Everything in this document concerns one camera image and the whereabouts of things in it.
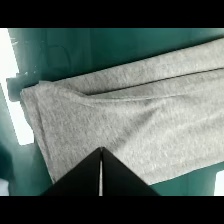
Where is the grey garment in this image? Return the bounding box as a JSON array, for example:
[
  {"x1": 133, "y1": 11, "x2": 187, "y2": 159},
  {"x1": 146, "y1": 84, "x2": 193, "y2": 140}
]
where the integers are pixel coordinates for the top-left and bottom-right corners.
[{"x1": 19, "y1": 37, "x2": 224, "y2": 186}]

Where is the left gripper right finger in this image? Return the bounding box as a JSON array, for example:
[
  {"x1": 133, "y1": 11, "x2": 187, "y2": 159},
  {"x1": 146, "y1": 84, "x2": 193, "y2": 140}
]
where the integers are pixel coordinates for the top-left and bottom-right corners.
[{"x1": 101, "y1": 147, "x2": 160, "y2": 197}]

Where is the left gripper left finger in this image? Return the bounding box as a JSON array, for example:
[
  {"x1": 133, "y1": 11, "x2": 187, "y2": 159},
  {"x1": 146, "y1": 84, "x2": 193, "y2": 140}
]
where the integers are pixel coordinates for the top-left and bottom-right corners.
[{"x1": 41, "y1": 147, "x2": 102, "y2": 197}]

